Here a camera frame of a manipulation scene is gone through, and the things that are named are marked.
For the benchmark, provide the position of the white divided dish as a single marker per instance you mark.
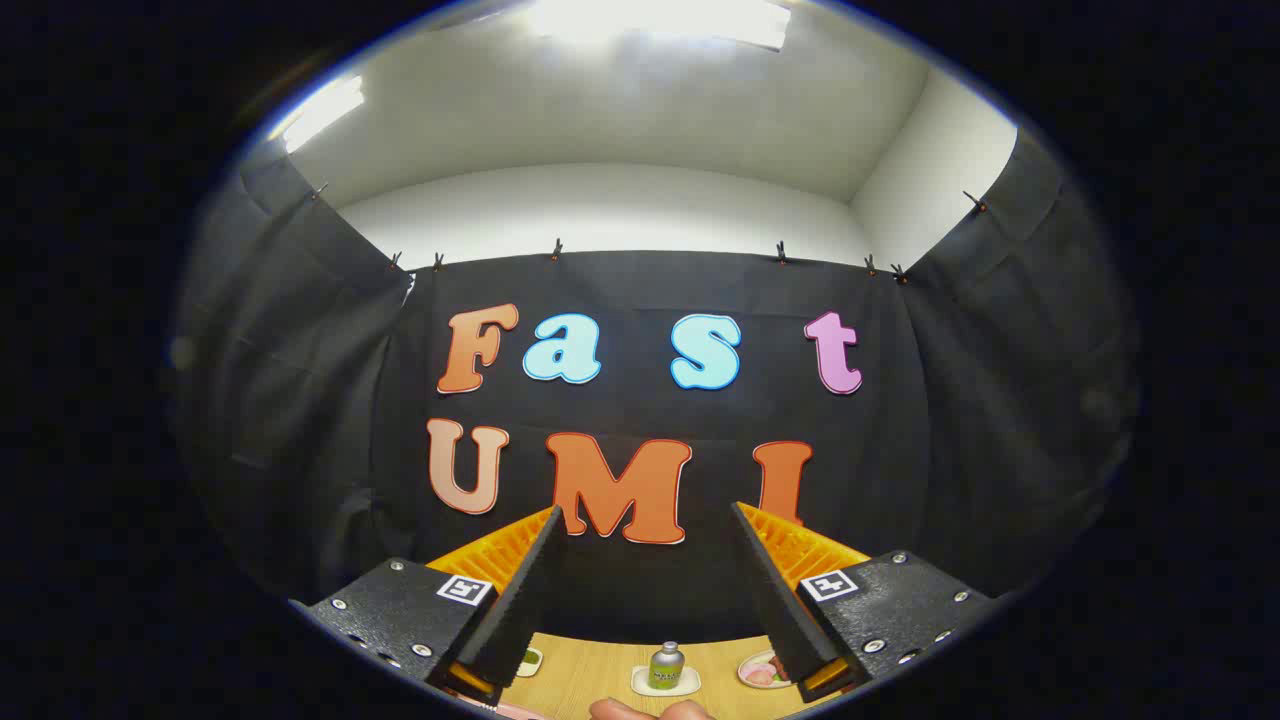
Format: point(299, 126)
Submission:
point(530, 662)

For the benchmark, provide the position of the white oval food plate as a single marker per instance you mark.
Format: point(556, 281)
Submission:
point(757, 672)

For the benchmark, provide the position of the green and silver drink bottle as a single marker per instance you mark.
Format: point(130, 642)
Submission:
point(667, 668)

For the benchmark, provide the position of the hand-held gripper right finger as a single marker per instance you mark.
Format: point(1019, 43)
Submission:
point(775, 600)

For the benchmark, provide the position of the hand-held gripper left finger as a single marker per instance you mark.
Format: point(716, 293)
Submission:
point(520, 600)

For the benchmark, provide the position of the pink ham slices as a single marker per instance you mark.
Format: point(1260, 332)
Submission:
point(760, 675)

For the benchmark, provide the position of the row of black cloth clips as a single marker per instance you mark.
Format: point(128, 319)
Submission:
point(556, 250)

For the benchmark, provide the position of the white square coaster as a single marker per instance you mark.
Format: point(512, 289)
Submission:
point(690, 685)

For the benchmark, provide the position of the ceiling light panel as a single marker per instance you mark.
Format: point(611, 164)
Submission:
point(322, 112)

